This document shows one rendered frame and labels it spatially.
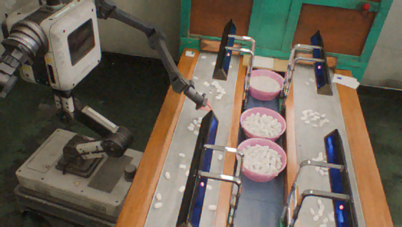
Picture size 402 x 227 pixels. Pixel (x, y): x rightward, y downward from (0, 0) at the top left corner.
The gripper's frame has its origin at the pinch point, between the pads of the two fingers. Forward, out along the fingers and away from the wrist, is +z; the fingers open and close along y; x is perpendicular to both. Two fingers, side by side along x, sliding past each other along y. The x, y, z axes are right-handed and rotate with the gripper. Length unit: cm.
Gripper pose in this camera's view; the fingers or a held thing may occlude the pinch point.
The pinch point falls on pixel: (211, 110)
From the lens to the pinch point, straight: 219.7
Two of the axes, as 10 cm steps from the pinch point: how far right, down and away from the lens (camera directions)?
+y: 1.1, -6.3, 7.7
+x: -6.9, 5.1, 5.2
